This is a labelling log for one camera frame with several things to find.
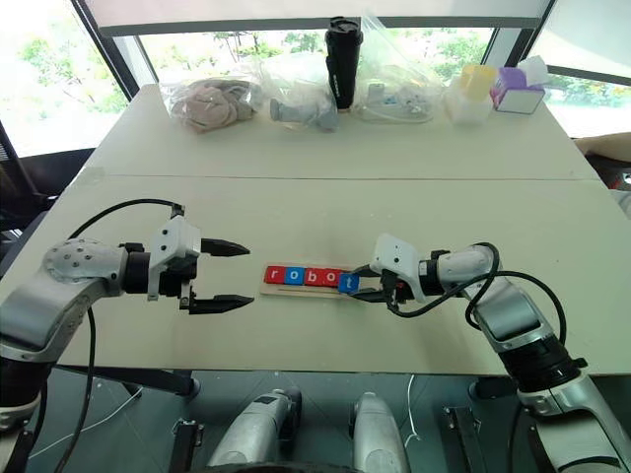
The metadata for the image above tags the silver right robot leg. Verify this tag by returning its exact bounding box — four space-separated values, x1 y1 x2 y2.
348 392 411 473

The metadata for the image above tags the clear plastic container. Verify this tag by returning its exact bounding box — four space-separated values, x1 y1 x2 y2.
442 84 494 127

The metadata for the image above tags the plastic bag with pink cloth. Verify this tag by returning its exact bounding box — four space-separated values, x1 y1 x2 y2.
165 77 266 136

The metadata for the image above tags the black travel tumbler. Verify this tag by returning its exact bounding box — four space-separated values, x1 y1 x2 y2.
323 16 366 112

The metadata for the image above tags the black office chair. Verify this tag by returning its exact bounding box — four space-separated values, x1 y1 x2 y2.
0 119 96 262

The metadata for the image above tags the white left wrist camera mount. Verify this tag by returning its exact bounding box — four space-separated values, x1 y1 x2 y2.
146 216 204 303

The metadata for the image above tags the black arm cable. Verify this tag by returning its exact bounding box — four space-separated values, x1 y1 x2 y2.
386 240 569 357
51 198 187 473

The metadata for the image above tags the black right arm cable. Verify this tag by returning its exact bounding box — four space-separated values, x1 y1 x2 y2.
386 240 569 357

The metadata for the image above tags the black metal bracket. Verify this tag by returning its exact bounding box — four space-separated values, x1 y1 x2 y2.
172 418 205 473
441 406 483 473

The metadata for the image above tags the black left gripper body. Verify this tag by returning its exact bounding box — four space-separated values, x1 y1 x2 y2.
160 257 200 311

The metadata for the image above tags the silver left robot leg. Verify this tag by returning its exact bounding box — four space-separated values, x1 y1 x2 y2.
206 387 304 470

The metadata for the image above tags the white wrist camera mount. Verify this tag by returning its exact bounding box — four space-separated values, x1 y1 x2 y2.
146 216 204 303
369 234 428 304

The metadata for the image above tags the silver robot leg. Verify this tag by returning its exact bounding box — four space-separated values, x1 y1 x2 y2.
348 392 411 473
206 387 304 470

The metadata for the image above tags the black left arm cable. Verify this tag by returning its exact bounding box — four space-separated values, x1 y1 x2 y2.
51 198 187 473

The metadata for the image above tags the purple tissue box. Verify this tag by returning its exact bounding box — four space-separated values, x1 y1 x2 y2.
490 55 550 116

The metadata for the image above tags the white roller blind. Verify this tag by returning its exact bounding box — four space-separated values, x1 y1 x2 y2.
80 0 554 27

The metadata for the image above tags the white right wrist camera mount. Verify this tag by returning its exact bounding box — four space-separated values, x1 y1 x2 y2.
369 234 428 304

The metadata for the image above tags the wooden letter tray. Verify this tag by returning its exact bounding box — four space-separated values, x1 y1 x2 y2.
259 265 391 300

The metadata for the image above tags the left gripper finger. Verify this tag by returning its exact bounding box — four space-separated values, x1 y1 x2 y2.
200 237 251 259
188 294 256 317

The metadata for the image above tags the black table leg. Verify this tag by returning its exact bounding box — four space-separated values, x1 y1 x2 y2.
52 365 201 398
467 376 520 402

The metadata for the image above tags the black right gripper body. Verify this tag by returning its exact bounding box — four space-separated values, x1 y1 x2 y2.
379 270 416 310

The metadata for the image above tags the white floor cable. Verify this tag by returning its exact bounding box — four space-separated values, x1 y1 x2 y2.
28 385 145 460
403 373 421 445

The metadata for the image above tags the plastic bag with white cables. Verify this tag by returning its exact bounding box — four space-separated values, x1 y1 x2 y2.
354 14 446 125

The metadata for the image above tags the plastic bag with grey object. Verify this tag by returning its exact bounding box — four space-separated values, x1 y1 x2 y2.
257 54 342 134

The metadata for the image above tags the yellow plastic cup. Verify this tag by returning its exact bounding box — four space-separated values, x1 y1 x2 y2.
459 63 500 101

